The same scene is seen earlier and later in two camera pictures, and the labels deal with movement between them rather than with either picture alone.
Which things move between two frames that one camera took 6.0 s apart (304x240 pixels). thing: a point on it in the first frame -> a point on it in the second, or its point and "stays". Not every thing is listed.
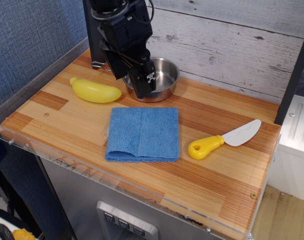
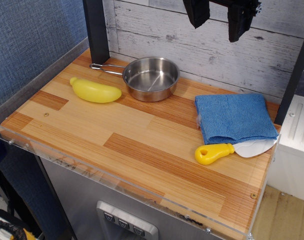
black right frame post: x=295 y=76 stays
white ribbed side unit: x=291 y=169 stays
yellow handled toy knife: x=199 y=147 -> x=208 y=154
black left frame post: x=96 y=54 stays
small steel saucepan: x=167 y=73 stays
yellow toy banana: x=93 y=91 stays
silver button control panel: x=118 y=224 stays
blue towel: x=143 y=134 -> x=231 y=118
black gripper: x=125 y=41 -> x=240 y=14
